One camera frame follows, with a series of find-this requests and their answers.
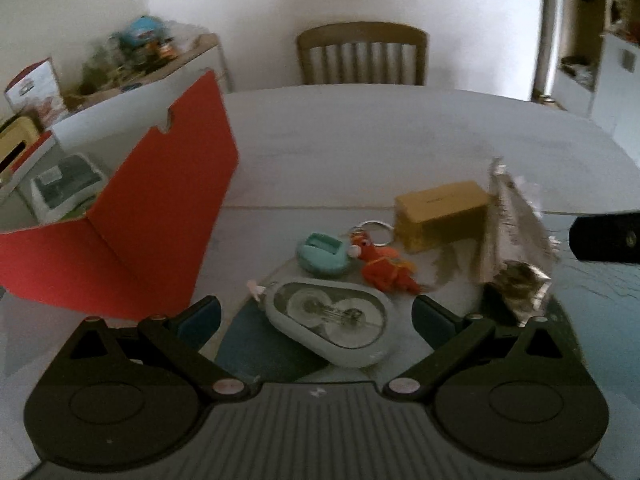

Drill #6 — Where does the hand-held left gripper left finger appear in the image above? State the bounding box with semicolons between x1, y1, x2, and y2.
60;295;251;404

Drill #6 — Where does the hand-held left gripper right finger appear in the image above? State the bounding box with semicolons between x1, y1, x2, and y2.
382;294;585;404

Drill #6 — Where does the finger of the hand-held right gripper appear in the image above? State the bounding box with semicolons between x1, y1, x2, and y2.
569;212;640;262

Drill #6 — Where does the orange plush keychain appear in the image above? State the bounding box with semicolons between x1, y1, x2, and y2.
347;220;423;295

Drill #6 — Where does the silver foil bag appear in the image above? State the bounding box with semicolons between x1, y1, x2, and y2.
477;157;561;318

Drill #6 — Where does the grey tape dispenser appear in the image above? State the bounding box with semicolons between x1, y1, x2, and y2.
247;277;393;368

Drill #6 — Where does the yellow cardboard box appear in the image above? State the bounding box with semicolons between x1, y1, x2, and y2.
394;181;490;253

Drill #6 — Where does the red cardboard box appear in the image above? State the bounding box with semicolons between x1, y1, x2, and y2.
0;34;240;321

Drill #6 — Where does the teal correction tape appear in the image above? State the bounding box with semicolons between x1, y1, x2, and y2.
296;232;351;277

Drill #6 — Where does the dark packet white label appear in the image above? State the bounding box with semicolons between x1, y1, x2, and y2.
30;155;108;223

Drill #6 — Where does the yellow lid tissue box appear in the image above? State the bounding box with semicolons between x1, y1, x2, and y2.
0;115;43;188

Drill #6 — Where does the white wood-topped sideboard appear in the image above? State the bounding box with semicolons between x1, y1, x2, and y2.
65;32;231;111

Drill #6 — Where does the red white snack bag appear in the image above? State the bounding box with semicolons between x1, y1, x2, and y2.
4;57;68;126

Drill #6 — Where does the brown wooden chair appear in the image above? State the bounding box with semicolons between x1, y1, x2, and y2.
296;21;430;86

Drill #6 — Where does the white wall cabinet unit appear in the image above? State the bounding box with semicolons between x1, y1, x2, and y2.
550;0;640;126

